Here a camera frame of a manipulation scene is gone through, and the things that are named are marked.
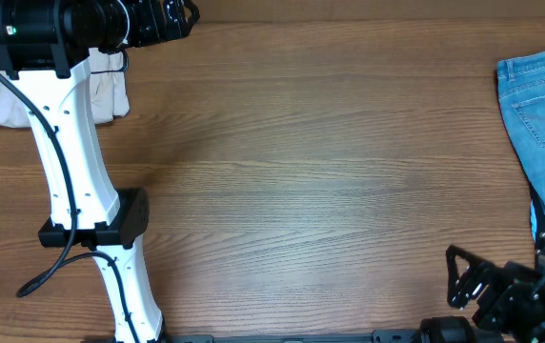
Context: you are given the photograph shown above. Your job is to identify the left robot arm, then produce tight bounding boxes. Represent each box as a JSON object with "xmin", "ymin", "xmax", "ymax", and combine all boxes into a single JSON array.
[{"xmin": 0, "ymin": 0, "xmax": 200, "ymax": 342}]

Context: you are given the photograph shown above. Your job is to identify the dark patterned garment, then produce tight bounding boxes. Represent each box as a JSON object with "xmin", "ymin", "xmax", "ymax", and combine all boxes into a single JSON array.
[{"xmin": 529, "ymin": 185, "xmax": 545, "ymax": 247}]

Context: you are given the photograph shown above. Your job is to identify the beige shorts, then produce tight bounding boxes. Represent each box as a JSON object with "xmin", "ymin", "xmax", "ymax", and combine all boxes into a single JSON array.
[{"xmin": 0, "ymin": 48, "xmax": 130, "ymax": 129}]

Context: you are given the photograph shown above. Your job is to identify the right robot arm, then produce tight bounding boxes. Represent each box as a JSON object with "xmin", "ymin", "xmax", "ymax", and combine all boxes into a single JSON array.
[{"xmin": 411, "ymin": 245, "xmax": 545, "ymax": 343}]

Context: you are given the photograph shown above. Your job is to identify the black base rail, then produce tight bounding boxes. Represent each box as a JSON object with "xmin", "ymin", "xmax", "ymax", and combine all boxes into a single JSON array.
[{"xmin": 163, "ymin": 329, "xmax": 416, "ymax": 343}]

